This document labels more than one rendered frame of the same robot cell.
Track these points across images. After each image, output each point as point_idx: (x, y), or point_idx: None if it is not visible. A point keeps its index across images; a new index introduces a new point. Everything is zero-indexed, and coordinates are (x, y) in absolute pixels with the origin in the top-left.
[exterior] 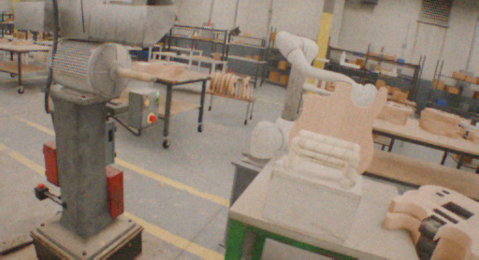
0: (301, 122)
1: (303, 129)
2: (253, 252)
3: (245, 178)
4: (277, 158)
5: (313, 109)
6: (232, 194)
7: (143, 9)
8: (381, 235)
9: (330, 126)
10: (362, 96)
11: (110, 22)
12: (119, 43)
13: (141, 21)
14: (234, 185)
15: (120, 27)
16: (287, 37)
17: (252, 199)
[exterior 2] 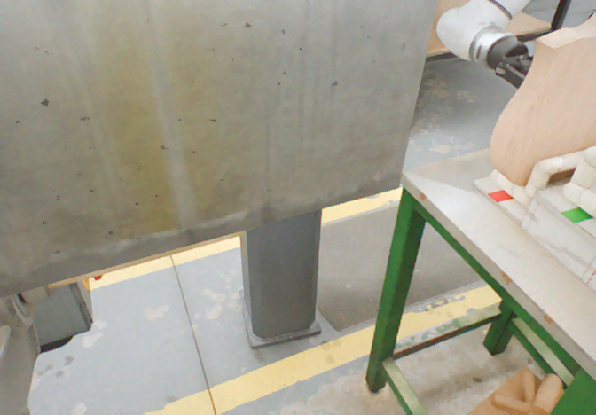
0: (540, 105)
1: (541, 118)
2: (386, 337)
3: (280, 220)
4: (419, 177)
5: (570, 69)
6: (255, 258)
7: None
8: None
9: (594, 89)
10: None
11: (99, 146)
12: (229, 232)
13: (396, 64)
14: (257, 244)
15: (215, 150)
16: None
17: (587, 324)
